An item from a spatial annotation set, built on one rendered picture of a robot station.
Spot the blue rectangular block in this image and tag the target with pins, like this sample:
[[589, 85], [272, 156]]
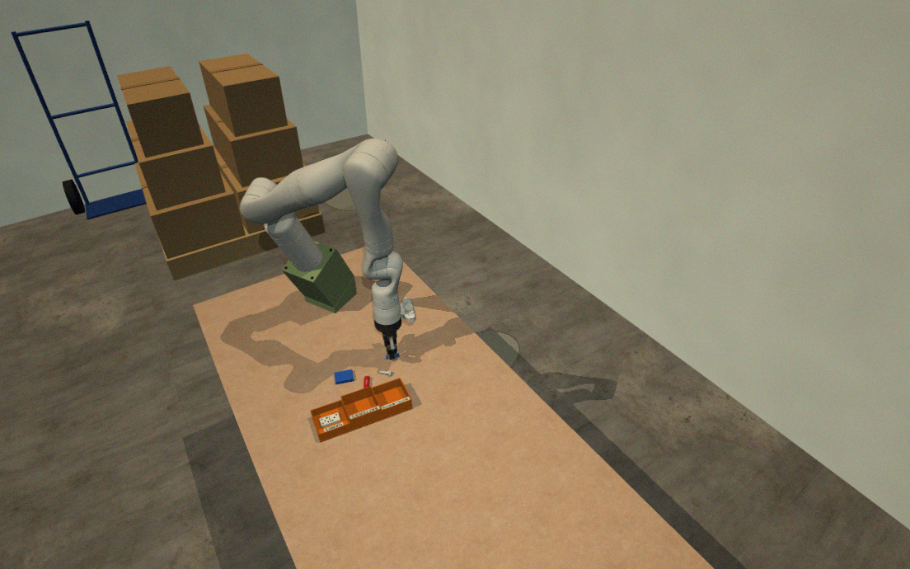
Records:
[[344, 376]]

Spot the orange three-compartment bin rack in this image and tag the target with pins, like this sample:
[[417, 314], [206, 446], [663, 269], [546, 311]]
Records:
[[392, 397]]

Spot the white domino tile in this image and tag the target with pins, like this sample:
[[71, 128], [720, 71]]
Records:
[[328, 420]]

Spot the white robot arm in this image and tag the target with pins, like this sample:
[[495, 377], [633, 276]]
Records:
[[366, 172]]

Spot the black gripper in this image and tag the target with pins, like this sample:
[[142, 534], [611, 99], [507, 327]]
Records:
[[390, 335]]

